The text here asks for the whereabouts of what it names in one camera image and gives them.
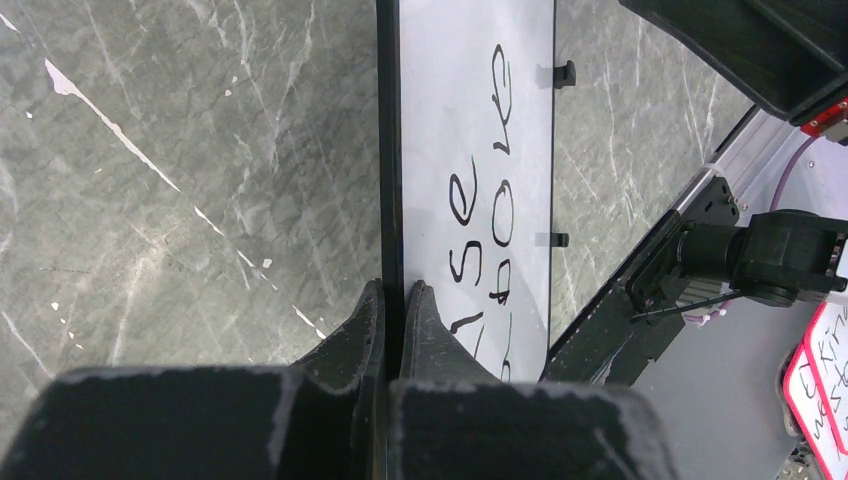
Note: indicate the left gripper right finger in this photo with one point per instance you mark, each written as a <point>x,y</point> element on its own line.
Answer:
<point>449,418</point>

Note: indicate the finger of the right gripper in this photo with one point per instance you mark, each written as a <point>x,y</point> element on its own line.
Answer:
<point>788,57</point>

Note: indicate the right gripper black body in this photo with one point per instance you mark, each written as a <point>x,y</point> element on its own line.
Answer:
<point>831,124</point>

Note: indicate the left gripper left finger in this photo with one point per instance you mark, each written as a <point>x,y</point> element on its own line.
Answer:
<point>317,418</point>

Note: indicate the white whiteboard black frame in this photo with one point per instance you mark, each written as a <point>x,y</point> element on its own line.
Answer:
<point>466,167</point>

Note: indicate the red framed sign board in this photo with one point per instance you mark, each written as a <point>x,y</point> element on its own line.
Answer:
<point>815,388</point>

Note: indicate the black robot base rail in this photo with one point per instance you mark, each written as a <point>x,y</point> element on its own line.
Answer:
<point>603,345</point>

